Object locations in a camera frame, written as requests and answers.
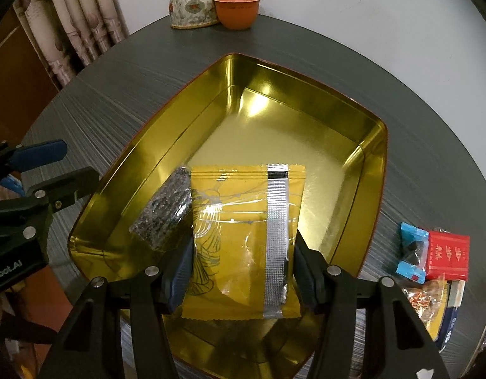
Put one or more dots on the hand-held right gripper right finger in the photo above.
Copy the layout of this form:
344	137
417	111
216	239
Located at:
306	276

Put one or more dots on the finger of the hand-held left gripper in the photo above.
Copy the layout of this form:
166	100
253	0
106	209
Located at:
71	187
41	154

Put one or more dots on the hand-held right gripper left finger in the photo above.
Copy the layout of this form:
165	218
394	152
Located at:
179	274

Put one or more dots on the yellow snack packet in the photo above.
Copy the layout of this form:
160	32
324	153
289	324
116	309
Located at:
235	244

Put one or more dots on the dark speckled snack packet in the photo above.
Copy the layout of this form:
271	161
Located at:
164	209

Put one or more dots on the orange patterned snack packet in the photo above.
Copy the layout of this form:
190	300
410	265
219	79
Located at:
422	300

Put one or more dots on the gold metal tray tin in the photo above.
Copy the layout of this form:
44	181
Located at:
286	146

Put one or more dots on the navy white snack packet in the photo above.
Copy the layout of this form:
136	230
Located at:
450	323

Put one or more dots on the blue white object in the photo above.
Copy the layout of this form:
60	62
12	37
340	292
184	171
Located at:
9	186

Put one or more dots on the brown wooden cabinet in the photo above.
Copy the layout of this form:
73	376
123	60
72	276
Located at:
14	79

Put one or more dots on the blue candy packet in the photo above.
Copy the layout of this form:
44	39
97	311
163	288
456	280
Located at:
409	241

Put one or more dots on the beige patterned curtain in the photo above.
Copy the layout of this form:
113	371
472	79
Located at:
69	19

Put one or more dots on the red snack packet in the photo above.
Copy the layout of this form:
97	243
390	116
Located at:
448	252

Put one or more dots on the orange lidded tea cup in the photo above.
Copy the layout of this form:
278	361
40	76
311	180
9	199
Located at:
237	10

